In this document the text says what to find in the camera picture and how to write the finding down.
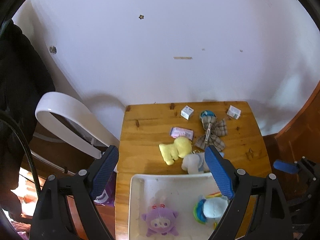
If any white blue plush toy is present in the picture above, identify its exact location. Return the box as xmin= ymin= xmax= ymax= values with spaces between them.
xmin=181 ymin=151 xmax=225 ymax=175

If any black padded jacket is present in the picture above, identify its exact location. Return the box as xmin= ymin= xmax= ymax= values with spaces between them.
xmin=0 ymin=20 xmax=56 ymax=218

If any plaid bow tie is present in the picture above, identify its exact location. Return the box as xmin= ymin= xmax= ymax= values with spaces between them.
xmin=194 ymin=110 xmax=227 ymax=153

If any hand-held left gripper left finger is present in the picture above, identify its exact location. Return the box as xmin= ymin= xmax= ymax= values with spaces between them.
xmin=29 ymin=145 xmax=120 ymax=240

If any thin metal rod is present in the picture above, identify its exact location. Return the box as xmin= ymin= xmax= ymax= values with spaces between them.
xmin=29 ymin=149 xmax=69 ymax=174

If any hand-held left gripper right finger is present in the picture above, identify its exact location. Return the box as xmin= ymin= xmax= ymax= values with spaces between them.
xmin=204 ymin=145 xmax=293 ymax=240

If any small white box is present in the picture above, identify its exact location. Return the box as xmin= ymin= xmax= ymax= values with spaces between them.
xmin=181 ymin=105 xmax=194 ymax=120
xmin=227 ymin=105 xmax=241 ymax=119

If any white curved chair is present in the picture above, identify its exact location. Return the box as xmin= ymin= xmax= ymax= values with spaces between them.
xmin=35 ymin=92 xmax=120 ymax=159

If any white plastic tray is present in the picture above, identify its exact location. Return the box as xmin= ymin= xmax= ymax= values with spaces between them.
xmin=127 ymin=172 xmax=233 ymax=240

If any black braided cable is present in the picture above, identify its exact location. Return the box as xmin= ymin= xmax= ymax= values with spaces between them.
xmin=0 ymin=111 xmax=42 ymax=198

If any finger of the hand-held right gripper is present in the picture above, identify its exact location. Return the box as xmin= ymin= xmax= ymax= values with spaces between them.
xmin=273 ymin=156 xmax=317 ymax=182

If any white rainbow plush toy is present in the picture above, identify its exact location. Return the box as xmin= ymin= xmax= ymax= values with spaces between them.
xmin=193 ymin=191 xmax=229 ymax=229

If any yellow plush toy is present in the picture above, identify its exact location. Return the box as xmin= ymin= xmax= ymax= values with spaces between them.
xmin=159 ymin=137 xmax=193 ymax=166

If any brown wooden cabinet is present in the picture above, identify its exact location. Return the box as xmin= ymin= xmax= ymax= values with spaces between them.
xmin=262 ymin=80 xmax=320 ymax=200

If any purple plush toy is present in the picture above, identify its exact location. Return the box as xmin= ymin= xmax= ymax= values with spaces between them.
xmin=141 ymin=203 xmax=179 ymax=237

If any pink tissue packet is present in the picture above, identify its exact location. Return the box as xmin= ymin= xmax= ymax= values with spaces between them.
xmin=170 ymin=127 xmax=194 ymax=140

